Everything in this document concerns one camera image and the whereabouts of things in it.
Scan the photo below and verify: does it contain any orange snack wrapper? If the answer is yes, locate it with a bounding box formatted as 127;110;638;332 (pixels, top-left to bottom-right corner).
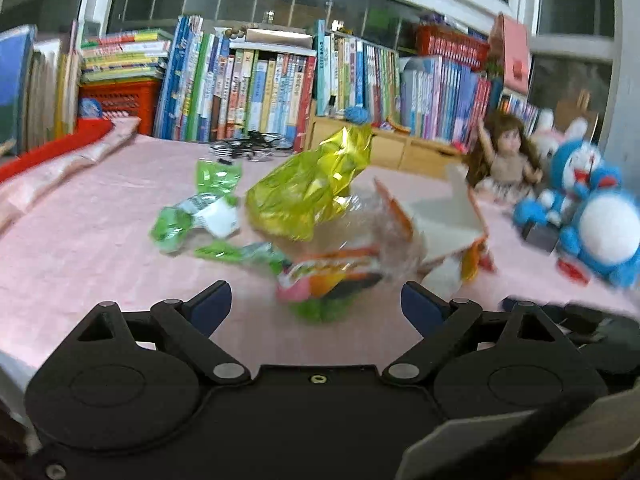
275;244;387;323

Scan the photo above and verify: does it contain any brown cardboard box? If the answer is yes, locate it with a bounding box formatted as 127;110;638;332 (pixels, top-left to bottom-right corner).
554;89;601;132

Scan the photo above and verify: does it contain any stack of flat books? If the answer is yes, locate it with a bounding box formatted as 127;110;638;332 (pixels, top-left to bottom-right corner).
79;29;174;84

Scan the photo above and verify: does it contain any yellow foil wrapper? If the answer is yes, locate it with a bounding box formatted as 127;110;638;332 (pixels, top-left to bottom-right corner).
245;125;375;243

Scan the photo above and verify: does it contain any small orange toy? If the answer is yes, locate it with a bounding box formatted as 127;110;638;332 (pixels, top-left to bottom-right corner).
384;115;414;136

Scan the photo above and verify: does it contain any white cardboard carton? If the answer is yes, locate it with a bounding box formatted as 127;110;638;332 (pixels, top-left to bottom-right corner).
375;162;497;288

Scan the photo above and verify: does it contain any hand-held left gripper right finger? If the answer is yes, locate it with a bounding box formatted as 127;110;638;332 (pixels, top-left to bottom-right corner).
384;281;573;386

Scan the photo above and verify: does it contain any pink tablecloth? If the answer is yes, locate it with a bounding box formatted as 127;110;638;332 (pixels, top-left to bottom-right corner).
0;132;640;421

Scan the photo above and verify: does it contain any pink rabbit plush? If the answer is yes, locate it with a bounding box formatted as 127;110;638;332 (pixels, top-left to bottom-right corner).
529;109;589;162

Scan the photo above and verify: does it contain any long green wrapper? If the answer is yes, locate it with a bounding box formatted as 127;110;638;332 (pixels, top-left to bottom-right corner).
195;241;292;275

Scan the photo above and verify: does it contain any row of small books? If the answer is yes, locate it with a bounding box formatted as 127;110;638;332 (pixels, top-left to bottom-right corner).
500;91;542;126

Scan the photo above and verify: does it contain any red tray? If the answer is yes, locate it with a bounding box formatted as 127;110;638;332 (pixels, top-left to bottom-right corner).
0;119;114;182

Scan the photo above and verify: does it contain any small blue cat plush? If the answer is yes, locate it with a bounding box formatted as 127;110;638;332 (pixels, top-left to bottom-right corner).
514;136;624;227

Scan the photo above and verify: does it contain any dark grey box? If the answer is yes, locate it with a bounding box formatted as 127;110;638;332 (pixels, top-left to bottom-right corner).
521;220;561;254

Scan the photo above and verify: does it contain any clear plastic bag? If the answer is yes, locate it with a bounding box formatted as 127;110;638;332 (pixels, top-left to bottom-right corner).
345;180;427;282

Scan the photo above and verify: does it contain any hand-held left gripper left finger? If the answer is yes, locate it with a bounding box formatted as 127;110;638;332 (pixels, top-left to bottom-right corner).
65;281;251;386

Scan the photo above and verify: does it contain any large blue cat plush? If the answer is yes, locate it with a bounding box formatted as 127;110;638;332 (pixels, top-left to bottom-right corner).
556;186;640;289

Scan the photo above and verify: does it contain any red plastic crate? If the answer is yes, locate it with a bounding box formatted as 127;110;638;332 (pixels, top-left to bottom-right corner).
77;79;164;136

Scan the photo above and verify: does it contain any row of upright picture books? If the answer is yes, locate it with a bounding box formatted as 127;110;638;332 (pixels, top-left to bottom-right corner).
154;14;319;154
315;19;402;122
399;55;506;144

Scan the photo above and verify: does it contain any small green wrapper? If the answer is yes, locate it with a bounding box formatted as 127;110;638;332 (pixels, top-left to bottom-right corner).
195;159;244;197

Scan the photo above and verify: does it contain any pile of black cables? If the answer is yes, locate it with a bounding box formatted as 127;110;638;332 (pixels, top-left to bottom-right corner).
209;130;297;164

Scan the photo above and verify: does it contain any pink box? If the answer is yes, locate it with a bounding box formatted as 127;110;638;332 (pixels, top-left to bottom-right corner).
492;12;534;96

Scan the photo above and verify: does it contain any red basket of books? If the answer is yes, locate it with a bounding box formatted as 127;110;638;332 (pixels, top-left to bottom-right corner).
415;24;492;72

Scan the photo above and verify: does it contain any brown-haired doll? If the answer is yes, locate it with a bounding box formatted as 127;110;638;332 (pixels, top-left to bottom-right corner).
466;111;544;204

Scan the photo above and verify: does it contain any wooden drawer organizer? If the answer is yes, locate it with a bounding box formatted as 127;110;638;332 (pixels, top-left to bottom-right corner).
305;114;464;179

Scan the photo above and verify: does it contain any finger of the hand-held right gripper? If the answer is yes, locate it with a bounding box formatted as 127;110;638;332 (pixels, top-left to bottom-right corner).
500;297;608;348

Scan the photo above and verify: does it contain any row of large pale books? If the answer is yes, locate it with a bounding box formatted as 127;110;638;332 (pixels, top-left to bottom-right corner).
0;24;82;157

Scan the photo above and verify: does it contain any green and white wrapper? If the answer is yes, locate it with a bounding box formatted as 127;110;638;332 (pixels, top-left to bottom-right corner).
151;194;242;254

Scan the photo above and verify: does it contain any white flat box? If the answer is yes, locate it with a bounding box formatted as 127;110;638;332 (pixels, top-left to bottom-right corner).
244;27;319;57

